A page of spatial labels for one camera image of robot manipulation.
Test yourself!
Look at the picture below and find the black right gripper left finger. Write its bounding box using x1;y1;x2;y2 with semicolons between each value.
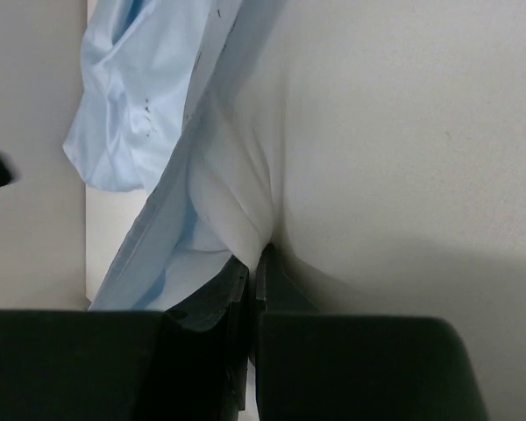
0;258;248;420

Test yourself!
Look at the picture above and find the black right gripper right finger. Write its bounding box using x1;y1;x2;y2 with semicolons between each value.
250;246;488;420

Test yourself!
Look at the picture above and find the light blue pillowcase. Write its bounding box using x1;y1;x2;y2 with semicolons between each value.
62;0;281;313

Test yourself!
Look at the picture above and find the white pillow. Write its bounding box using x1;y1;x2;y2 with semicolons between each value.
189;1;526;420

